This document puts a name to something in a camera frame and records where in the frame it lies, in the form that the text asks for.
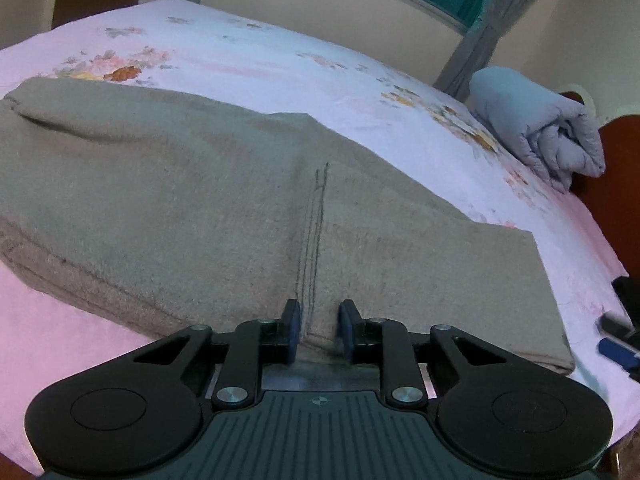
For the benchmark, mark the dark cloth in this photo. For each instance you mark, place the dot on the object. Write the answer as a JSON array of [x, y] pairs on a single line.
[[629, 297]]

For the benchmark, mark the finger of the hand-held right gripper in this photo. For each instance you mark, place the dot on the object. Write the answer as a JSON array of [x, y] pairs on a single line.
[[617, 351], [615, 325]]

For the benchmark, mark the bed with pink floral sheet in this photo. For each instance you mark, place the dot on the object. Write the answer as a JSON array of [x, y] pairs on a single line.
[[250, 55]]

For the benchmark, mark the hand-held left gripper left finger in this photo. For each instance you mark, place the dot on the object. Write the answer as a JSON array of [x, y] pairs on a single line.
[[294, 332]]

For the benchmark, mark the folded light blue quilt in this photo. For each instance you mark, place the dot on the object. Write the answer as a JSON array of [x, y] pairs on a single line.
[[530, 115]]

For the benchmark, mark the brown wooden headboard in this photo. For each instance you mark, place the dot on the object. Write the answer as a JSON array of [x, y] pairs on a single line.
[[620, 185]]

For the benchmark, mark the grey-beige pants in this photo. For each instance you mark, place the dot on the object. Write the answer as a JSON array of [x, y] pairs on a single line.
[[200, 210]]

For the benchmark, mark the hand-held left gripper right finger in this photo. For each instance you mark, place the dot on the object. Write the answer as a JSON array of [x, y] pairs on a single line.
[[345, 334]]

